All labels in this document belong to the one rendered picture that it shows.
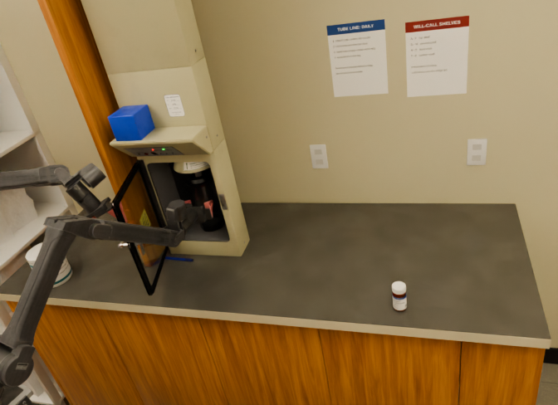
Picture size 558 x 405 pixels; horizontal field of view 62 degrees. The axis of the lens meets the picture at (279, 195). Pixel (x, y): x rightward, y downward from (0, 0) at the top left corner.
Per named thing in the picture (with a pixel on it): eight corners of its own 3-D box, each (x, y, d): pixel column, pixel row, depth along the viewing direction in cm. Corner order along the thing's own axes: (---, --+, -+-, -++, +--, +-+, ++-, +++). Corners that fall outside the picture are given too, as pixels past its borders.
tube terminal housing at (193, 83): (194, 219, 217) (143, 53, 179) (260, 221, 207) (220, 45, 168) (170, 253, 197) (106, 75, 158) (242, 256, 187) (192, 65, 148)
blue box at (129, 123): (131, 129, 167) (123, 105, 162) (155, 128, 164) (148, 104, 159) (115, 141, 159) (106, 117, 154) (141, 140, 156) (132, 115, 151)
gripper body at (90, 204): (91, 213, 165) (76, 197, 162) (112, 200, 161) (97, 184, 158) (84, 223, 159) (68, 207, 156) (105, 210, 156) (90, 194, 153)
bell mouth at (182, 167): (185, 153, 190) (182, 140, 188) (225, 151, 185) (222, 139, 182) (165, 173, 176) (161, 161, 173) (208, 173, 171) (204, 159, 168)
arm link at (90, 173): (53, 177, 159) (51, 172, 151) (80, 154, 163) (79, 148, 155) (80, 202, 160) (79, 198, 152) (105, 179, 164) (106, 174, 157)
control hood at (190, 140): (134, 153, 173) (125, 129, 168) (213, 151, 163) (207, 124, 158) (118, 168, 164) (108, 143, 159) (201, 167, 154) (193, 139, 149)
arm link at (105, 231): (62, 232, 131) (90, 241, 126) (67, 212, 131) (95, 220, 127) (160, 242, 170) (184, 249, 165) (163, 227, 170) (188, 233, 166)
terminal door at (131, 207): (168, 246, 193) (138, 160, 173) (151, 298, 167) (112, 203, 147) (167, 246, 193) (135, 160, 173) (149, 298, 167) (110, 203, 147)
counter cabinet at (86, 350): (145, 326, 298) (94, 208, 253) (498, 361, 234) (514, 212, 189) (81, 423, 244) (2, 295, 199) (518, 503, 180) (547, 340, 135)
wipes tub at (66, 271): (55, 267, 203) (40, 239, 195) (79, 268, 199) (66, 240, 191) (34, 288, 192) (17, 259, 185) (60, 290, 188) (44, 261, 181)
